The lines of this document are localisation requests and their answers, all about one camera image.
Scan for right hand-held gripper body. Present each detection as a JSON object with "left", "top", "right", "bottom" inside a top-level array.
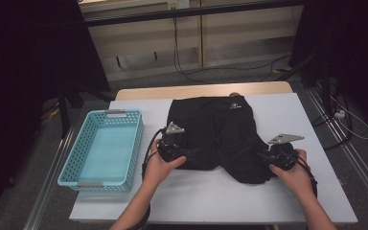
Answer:
[{"left": 266, "top": 133, "right": 305, "bottom": 171}]

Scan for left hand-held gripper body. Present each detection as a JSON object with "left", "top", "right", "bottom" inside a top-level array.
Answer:
[{"left": 157, "top": 121, "right": 186, "bottom": 163}]

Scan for black shorts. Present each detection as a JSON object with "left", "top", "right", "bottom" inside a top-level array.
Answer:
[{"left": 166, "top": 95, "right": 274, "bottom": 185}]

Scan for light blue plastic basket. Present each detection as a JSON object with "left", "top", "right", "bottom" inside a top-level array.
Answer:
[{"left": 57, "top": 108, "right": 145, "bottom": 193}]

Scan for person's left hand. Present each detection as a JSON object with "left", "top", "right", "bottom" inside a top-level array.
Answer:
[{"left": 143, "top": 140, "right": 187, "bottom": 193}]

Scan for person's right hand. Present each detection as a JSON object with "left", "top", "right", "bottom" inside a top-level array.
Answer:
[{"left": 268, "top": 149, "right": 315, "bottom": 200}]

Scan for white table cover sheet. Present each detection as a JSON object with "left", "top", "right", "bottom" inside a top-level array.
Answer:
[{"left": 69, "top": 92, "right": 358, "bottom": 224}]

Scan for wooden table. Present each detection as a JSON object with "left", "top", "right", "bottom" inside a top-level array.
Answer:
[{"left": 114, "top": 80, "right": 294, "bottom": 102}]

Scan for black tripod stand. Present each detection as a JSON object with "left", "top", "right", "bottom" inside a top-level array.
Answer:
[
  {"left": 57, "top": 80, "right": 116, "bottom": 140},
  {"left": 276, "top": 52, "right": 334, "bottom": 113}
]

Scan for beige cabinet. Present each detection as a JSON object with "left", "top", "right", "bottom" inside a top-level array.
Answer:
[{"left": 78, "top": 0, "right": 305, "bottom": 82}]

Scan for black curtain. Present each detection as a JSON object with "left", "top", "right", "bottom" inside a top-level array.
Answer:
[
  {"left": 0, "top": 0, "right": 111, "bottom": 221},
  {"left": 288, "top": 0, "right": 368, "bottom": 132}
]

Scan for black horizontal bar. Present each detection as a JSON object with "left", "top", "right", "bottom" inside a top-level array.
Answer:
[{"left": 84, "top": 0, "right": 305, "bottom": 28}]

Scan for left hand-held gripper black cable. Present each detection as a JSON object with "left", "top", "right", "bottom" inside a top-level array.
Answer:
[{"left": 133, "top": 127, "right": 167, "bottom": 230}]

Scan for hand-held gripper black cable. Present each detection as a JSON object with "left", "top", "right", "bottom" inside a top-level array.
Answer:
[
  {"left": 133, "top": 127, "right": 167, "bottom": 230},
  {"left": 284, "top": 152, "right": 318, "bottom": 197}
]

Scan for right hand-held gripper black cable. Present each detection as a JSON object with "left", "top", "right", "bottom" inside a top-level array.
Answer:
[{"left": 284, "top": 152, "right": 318, "bottom": 197}]

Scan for black floor cable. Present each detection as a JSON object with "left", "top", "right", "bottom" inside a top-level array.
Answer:
[{"left": 310, "top": 92, "right": 354, "bottom": 151}]

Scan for aluminium floor rail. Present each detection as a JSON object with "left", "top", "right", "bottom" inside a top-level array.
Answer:
[
  {"left": 306, "top": 87, "right": 368, "bottom": 219},
  {"left": 22, "top": 124, "right": 76, "bottom": 230}
]

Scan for white floor cable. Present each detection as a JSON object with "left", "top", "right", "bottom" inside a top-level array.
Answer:
[{"left": 330, "top": 95, "right": 368, "bottom": 141}]

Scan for black hanging wall cable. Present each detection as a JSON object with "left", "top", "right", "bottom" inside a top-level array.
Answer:
[{"left": 172, "top": 15, "right": 291, "bottom": 85}]

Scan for yellow floor cable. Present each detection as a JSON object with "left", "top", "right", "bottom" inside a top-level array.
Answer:
[{"left": 42, "top": 102, "right": 60, "bottom": 121}]

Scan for white wall socket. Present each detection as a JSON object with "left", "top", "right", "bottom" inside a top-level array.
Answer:
[{"left": 167, "top": 0, "right": 191, "bottom": 10}]

